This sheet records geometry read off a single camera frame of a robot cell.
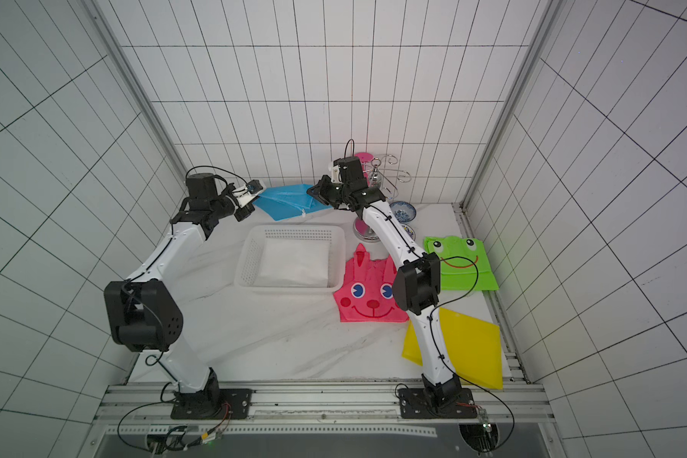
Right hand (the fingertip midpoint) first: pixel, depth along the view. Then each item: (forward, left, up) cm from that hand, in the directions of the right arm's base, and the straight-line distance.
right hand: (296, 191), depth 85 cm
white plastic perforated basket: (-11, +17, -19) cm, 28 cm away
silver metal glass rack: (+9, -25, 0) cm, 27 cm away
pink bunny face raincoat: (-19, -23, -27) cm, 40 cm away
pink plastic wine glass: (+26, -21, -5) cm, 33 cm away
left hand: (0, +14, -2) cm, 14 cm away
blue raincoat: (-4, +2, -1) cm, 4 cm away
